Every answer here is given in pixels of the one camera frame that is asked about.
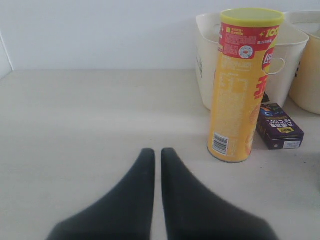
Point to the cream bin triangle mark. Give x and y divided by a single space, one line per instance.
290 45

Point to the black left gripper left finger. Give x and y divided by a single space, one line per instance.
124 213

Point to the yellow Lay's chip can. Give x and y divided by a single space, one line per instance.
247 40

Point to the cream bin square mark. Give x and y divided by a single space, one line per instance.
305 89

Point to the purple juice box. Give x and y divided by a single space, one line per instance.
276 128

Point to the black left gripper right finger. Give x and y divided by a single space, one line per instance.
193 212

